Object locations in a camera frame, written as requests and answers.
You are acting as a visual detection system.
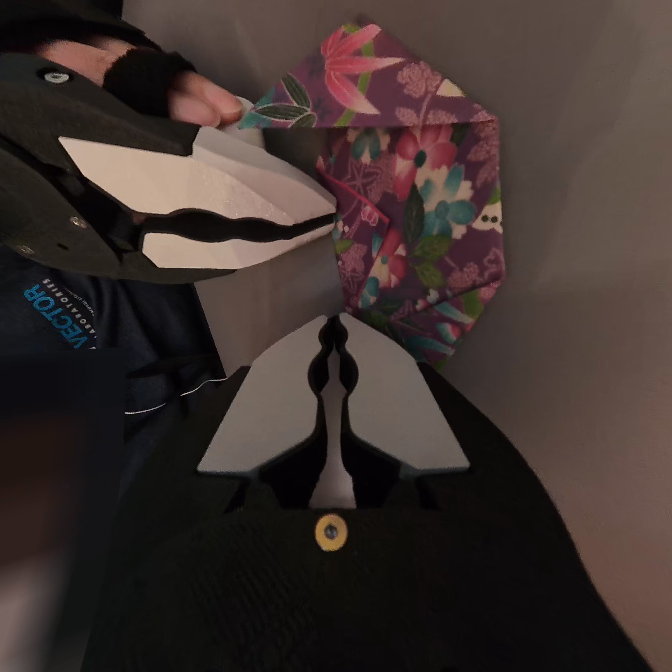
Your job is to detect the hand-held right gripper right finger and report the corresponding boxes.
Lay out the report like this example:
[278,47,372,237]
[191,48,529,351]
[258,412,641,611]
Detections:
[336,313,469,509]

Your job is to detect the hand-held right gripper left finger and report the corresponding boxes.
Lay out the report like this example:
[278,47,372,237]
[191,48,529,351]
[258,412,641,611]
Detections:
[197,315,331,509]

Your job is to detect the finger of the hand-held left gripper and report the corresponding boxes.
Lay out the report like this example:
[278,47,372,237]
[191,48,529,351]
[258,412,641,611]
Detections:
[58,97,338,226]
[134,216,338,270]

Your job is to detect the purple floral origami paper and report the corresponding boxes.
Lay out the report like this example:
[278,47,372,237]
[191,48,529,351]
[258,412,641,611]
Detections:
[239,16,507,371]

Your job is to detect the person's left forearm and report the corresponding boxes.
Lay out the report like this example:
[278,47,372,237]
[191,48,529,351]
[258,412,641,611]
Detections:
[0,0,163,58]

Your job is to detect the person's left hand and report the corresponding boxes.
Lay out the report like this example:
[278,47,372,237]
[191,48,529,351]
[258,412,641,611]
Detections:
[37,41,249,128]

